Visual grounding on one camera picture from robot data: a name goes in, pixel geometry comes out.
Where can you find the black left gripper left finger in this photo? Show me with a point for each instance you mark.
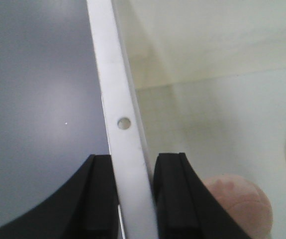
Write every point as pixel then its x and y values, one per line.
pixel 85 207

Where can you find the brown round toy potato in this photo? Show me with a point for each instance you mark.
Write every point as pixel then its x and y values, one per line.
pixel 244 201

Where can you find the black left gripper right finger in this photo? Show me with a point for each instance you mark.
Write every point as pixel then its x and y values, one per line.
pixel 185 207

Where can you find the white plastic tote box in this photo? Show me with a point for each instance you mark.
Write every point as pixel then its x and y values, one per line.
pixel 203 77

